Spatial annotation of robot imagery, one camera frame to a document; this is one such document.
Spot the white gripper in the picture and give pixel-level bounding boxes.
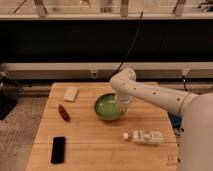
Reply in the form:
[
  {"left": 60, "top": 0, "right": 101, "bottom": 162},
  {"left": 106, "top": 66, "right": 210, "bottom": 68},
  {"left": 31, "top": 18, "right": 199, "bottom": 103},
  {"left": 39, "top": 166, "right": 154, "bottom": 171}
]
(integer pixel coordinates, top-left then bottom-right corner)
[{"left": 115, "top": 94, "right": 132, "bottom": 115}]

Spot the green ceramic bowl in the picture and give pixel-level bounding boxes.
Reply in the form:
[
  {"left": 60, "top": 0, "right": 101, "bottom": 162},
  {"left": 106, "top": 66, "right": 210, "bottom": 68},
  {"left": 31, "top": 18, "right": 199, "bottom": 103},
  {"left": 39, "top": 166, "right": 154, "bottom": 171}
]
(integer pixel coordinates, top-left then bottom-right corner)
[{"left": 94, "top": 93, "right": 124, "bottom": 121}]

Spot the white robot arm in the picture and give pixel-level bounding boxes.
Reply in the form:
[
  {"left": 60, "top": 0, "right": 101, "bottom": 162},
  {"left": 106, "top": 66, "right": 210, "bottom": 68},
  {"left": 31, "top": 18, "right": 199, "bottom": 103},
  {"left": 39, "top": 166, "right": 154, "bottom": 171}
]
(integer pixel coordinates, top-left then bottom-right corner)
[{"left": 110, "top": 68, "right": 213, "bottom": 171}]

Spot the clear plastic bottle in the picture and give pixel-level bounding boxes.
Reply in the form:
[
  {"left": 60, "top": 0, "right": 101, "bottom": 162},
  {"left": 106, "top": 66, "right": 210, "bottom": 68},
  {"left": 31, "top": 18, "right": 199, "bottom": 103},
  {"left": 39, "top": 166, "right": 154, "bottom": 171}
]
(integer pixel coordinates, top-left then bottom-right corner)
[{"left": 122, "top": 130, "right": 164, "bottom": 146}]

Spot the white rectangular block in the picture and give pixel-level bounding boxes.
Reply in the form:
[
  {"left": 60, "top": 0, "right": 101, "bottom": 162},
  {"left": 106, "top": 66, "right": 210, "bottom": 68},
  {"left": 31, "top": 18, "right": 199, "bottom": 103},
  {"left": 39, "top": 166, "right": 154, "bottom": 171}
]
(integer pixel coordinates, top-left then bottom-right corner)
[{"left": 64, "top": 87, "right": 78, "bottom": 102}]

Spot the blue connector box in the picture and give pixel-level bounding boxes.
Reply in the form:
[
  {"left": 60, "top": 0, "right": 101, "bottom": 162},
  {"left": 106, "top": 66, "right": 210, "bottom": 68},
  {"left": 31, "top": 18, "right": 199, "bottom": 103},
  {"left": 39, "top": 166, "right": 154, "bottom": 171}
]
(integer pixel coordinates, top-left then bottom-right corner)
[{"left": 168, "top": 113, "right": 182, "bottom": 128}]

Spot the red chili pepper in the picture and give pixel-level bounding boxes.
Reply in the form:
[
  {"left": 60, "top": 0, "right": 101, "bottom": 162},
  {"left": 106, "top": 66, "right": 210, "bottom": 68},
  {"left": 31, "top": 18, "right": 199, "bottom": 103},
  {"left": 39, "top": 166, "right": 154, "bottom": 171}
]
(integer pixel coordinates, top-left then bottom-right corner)
[{"left": 58, "top": 104, "right": 70, "bottom": 121}]

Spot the black smartphone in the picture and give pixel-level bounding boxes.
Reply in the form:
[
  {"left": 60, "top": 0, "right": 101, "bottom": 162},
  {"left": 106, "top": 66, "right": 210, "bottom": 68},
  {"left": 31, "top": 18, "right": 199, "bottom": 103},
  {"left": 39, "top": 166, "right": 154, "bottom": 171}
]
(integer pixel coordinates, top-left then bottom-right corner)
[{"left": 51, "top": 137, "right": 65, "bottom": 164}]

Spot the black equipment at left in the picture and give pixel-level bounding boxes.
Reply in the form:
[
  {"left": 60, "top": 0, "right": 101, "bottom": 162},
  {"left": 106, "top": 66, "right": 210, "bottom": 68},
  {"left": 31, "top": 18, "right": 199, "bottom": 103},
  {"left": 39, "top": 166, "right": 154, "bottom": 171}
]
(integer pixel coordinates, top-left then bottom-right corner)
[{"left": 0, "top": 71, "right": 21, "bottom": 120}]

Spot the black hanging cable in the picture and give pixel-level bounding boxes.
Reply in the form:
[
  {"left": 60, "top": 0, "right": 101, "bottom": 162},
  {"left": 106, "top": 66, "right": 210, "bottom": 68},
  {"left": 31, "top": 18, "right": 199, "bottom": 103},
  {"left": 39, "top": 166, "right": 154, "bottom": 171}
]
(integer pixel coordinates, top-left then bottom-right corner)
[{"left": 111, "top": 10, "right": 145, "bottom": 77}]

